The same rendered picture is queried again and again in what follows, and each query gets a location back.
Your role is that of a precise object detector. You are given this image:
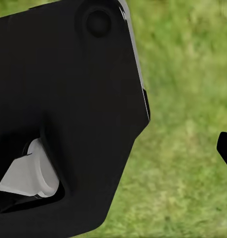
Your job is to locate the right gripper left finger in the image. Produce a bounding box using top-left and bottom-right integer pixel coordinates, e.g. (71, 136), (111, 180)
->
(0, 132), (20, 182)

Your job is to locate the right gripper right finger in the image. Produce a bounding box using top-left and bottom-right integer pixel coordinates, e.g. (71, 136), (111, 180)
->
(217, 132), (227, 163)

